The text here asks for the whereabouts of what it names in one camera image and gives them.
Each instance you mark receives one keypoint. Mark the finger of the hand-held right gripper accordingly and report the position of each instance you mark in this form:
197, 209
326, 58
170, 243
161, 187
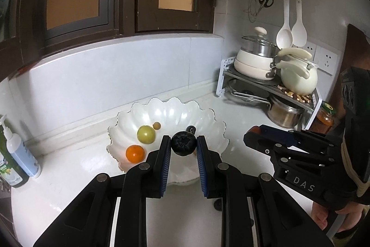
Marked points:
274, 148
289, 135

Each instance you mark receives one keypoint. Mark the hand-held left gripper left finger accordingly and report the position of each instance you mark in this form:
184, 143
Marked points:
166, 166

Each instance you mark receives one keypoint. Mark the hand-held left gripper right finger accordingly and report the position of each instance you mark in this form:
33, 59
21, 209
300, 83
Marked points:
202, 166

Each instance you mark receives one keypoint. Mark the small red date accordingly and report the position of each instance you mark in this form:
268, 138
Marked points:
254, 129

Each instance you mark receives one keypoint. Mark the dark purple plum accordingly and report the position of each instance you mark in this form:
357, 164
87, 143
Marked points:
183, 143
218, 204

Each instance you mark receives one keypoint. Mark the orange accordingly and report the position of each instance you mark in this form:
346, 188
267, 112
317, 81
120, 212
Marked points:
135, 153

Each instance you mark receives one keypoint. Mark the small yellow fruit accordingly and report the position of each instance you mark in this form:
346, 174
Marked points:
156, 126

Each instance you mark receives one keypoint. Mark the white scalloped bowl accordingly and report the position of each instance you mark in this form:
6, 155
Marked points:
173, 116

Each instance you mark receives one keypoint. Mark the person's right hand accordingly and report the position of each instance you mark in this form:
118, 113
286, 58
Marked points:
323, 218

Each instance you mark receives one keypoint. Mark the stainless steel pot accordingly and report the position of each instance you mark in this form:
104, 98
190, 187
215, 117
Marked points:
284, 114

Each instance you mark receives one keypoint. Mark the yellow-green round fruit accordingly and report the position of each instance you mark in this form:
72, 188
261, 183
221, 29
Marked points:
146, 134

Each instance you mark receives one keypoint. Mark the glass jar of red sauce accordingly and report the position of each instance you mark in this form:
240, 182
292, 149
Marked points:
325, 119

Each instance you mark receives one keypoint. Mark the small dark grape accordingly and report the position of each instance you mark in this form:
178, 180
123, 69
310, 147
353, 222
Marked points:
190, 128

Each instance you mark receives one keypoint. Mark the wooden trivet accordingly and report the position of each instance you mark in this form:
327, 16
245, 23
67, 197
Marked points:
300, 97

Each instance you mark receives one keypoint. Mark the cream kettle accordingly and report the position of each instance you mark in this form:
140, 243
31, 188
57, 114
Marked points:
297, 79

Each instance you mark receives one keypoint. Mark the glass pan lid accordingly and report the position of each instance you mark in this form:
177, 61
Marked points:
245, 90

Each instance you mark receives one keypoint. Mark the white grey shelf rack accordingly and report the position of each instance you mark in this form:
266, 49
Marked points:
224, 76

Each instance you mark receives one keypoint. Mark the steel pot with glass lid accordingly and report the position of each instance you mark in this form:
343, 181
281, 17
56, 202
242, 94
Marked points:
258, 46

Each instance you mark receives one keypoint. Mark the cream ladle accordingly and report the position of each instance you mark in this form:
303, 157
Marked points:
283, 35

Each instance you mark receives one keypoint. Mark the brown wooden board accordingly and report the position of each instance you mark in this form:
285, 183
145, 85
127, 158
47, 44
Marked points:
354, 47

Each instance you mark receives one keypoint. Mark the cream rice paddle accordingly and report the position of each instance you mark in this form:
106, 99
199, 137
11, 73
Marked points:
299, 33

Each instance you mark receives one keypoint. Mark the black scissors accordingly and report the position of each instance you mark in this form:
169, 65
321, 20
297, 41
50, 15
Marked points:
266, 1

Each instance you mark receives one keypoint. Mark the white pump bottle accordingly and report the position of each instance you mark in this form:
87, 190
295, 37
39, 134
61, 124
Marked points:
23, 157

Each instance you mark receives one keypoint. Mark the green dish soap bottle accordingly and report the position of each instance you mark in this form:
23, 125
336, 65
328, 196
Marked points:
11, 174

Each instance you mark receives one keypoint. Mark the large white wall outlet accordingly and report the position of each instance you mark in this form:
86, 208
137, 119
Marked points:
326, 59

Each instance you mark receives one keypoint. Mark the small white wall outlet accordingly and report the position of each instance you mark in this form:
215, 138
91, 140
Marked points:
310, 49

